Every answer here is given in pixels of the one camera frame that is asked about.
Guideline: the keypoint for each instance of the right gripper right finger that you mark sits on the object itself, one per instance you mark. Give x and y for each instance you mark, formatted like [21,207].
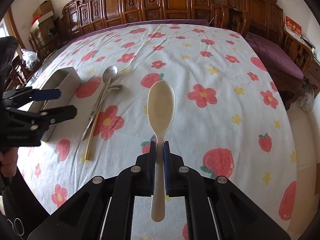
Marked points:
[167,160]

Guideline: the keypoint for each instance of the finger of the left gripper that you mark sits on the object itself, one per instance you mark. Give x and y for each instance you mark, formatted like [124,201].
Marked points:
[58,114]
[45,95]

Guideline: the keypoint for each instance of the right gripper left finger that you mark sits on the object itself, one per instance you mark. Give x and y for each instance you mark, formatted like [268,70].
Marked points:
[151,166]

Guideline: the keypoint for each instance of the grey metal utensil tray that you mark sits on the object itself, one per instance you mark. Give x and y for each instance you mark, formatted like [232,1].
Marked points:
[67,81]

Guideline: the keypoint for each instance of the cream plastic spoon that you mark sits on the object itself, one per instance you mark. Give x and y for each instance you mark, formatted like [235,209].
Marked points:
[161,110]

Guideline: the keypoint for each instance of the steel spoon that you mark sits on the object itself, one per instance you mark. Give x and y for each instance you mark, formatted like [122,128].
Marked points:
[109,74]
[112,88]

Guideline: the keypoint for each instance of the person's left hand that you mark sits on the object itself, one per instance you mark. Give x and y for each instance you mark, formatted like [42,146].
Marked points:
[8,158]

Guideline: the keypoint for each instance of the plastic bag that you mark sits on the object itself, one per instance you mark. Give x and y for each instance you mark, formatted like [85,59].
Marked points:
[30,58]

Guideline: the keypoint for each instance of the cardboard boxes stack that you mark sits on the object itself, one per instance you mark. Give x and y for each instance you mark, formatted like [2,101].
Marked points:
[42,21]

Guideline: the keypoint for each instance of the wooden side shelf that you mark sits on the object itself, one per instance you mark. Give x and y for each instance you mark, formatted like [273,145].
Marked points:
[302,56]

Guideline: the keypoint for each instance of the carved wooden bench back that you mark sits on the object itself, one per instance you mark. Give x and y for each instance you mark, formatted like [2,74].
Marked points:
[260,17]

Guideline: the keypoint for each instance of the red card on shelf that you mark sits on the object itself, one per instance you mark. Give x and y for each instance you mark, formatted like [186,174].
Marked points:
[292,27]

